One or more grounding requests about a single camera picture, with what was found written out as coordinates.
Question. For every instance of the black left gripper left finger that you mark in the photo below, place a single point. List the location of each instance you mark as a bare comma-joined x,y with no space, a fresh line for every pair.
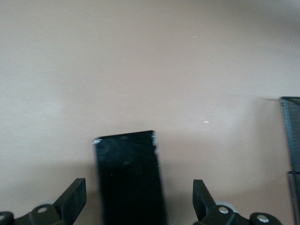
70,201

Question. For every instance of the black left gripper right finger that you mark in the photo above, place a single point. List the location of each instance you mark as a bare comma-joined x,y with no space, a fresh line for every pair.
201,199

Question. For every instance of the tall black smartphone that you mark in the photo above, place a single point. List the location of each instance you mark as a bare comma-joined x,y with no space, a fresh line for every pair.
129,178

